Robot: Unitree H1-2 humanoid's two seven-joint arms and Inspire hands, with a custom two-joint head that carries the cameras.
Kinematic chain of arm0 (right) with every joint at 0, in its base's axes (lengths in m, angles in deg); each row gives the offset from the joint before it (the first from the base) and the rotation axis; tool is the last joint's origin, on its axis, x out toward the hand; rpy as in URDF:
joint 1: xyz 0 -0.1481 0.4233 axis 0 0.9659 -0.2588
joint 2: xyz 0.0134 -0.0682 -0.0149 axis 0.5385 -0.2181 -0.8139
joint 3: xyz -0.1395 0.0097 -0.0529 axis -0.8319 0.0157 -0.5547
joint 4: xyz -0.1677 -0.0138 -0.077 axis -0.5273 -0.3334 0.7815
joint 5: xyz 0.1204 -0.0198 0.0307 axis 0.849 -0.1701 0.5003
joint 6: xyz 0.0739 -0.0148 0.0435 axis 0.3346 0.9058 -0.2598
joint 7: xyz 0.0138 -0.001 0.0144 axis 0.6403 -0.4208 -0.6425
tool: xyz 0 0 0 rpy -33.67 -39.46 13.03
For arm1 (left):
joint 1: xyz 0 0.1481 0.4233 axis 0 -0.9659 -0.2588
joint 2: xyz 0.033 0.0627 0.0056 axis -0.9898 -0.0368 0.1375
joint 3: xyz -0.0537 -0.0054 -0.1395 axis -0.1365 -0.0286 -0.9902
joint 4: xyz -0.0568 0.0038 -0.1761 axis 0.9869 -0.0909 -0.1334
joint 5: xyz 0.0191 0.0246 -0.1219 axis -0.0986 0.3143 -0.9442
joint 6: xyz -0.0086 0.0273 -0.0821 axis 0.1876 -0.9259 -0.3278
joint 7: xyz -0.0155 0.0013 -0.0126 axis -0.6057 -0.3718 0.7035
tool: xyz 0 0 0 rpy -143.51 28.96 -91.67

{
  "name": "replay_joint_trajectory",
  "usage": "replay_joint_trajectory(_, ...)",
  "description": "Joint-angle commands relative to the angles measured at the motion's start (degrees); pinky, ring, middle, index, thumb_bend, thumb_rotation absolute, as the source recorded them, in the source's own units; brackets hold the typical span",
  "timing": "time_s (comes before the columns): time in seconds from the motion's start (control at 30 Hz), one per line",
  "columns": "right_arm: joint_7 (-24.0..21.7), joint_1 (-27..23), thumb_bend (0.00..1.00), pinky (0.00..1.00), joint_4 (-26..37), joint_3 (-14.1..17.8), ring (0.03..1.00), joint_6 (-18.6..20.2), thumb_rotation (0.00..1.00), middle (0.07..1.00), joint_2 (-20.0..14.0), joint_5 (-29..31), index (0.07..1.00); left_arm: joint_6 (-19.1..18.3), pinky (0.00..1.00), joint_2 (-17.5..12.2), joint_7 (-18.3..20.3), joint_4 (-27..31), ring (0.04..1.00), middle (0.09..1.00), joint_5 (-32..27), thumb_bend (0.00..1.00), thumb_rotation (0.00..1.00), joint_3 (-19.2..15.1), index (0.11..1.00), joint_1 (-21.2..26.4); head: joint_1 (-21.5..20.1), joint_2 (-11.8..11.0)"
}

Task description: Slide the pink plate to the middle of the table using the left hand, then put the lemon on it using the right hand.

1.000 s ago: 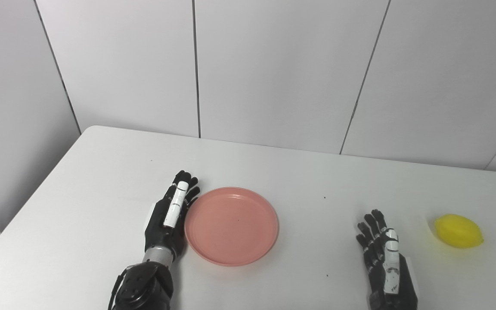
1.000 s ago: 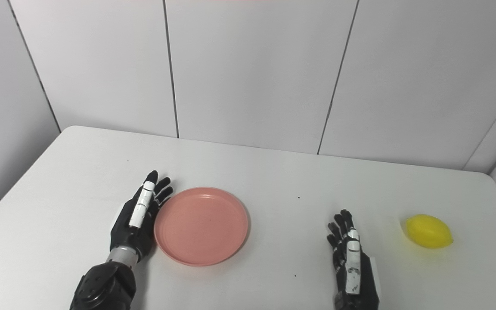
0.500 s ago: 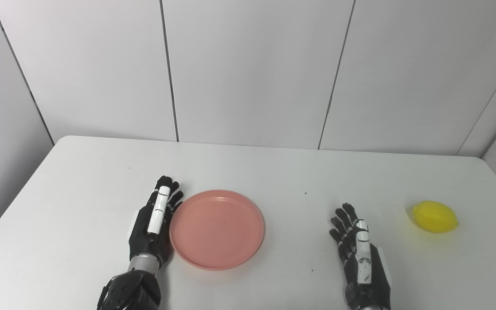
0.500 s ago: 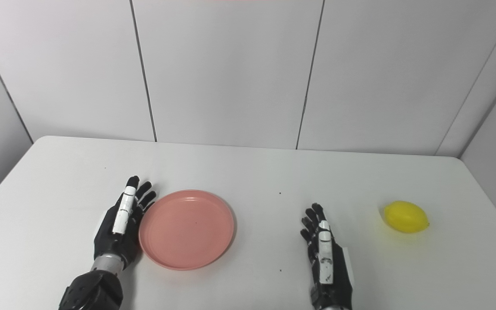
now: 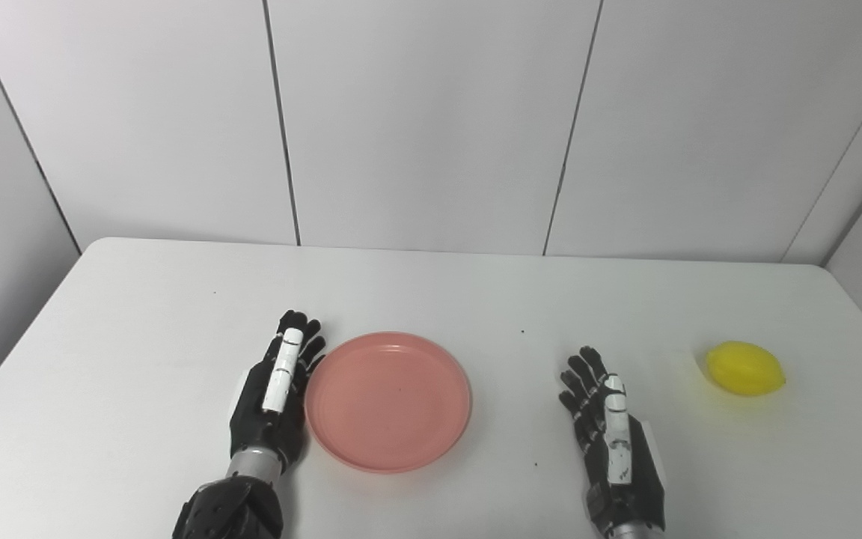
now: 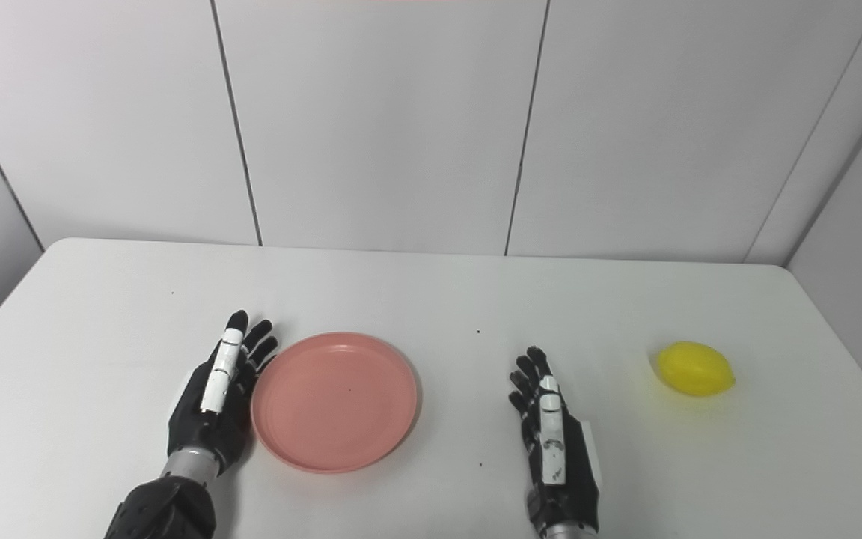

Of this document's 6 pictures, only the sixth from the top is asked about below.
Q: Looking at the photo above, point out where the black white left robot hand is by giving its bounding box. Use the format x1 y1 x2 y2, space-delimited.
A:
168 310 280 474

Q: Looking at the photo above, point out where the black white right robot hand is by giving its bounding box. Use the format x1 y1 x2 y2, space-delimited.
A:
508 346 601 536

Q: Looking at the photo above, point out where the pink round plate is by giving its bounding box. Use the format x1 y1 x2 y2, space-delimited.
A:
251 332 419 474

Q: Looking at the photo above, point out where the yellow lemon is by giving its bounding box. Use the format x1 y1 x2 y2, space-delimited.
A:
656 341 736 398

